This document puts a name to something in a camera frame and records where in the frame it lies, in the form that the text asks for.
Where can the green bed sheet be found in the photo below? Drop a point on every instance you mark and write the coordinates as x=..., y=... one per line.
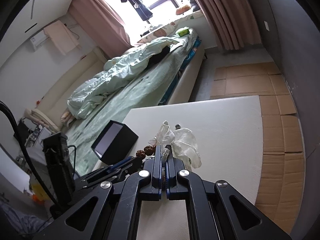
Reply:
x=150, y=88

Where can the cream padded headboard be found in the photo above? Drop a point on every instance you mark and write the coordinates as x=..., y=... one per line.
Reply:
x=49, y=111

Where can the white air conditioner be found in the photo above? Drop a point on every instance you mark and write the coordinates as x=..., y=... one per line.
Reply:
x=38, y=39

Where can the beige hanging towel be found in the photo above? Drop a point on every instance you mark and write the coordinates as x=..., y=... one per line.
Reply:
x=61, y=37

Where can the left pink curtain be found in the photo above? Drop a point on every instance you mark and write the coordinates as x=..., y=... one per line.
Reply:
x=103, y=25

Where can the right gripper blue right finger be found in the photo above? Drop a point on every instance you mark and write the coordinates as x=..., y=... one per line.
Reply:
x=174, y=190

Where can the right pink curtain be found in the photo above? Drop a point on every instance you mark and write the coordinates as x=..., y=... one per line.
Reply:
x=232, y=21

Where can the green box on bed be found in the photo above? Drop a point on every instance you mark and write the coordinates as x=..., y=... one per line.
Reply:
x=182, y=32

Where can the white plastic bag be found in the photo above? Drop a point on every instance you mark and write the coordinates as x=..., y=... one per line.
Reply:
x=183, y=144

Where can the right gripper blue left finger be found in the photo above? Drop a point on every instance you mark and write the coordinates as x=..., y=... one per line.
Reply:
x=153, y=191

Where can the black jewelry box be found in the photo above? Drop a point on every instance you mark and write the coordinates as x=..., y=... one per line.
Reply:
x=114, y=143

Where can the light green duvet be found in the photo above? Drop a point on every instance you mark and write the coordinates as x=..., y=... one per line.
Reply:
x=117, y=73

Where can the flattened cardboard sheets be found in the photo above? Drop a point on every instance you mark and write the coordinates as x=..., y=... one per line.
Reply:
x=283, y=169

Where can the orange plush toy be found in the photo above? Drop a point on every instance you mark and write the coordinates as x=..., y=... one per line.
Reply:
x=182, y=10

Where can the patterned window seat cushion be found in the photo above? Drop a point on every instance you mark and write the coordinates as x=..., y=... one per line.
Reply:
x=168, y=29

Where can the pink curtain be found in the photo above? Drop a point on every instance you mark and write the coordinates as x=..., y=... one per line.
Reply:
x=103, y=25
x=232, y=21

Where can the dark pillows on sill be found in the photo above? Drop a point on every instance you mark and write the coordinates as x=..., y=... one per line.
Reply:
x=194, y=6

